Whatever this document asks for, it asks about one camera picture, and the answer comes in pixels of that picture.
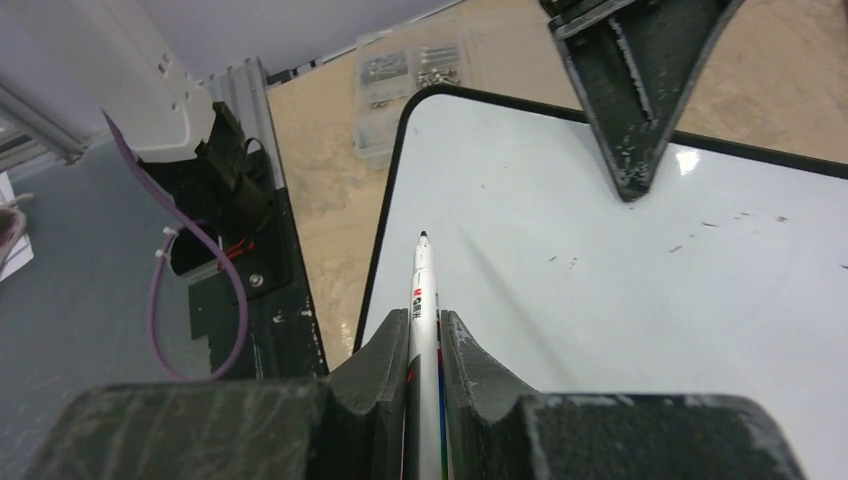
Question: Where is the white whiteboard black frame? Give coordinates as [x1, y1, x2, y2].
[355, 87, 847, 479]

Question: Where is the clear plastic screw box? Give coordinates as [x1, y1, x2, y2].
[353, 16, 473, 170]

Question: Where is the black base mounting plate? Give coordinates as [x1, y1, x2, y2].
[139, 101, 329, 380]

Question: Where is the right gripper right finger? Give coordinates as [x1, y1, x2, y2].
[441, 310, 550, 479]

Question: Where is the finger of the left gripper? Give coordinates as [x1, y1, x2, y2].
[547, 0, 741, 202]

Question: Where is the white whiteboard marker pen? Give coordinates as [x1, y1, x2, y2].
[404, 232, 443, 479]

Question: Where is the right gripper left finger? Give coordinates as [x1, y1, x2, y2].
[311, 309, 410, 479]

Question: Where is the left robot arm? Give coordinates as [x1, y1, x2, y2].
[1, 1, 739, 202]

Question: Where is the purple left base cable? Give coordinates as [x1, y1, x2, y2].
[102, 112, 250, 384]

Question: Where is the aluminium frame rail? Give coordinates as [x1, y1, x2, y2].
[200, 57, 286, 189]

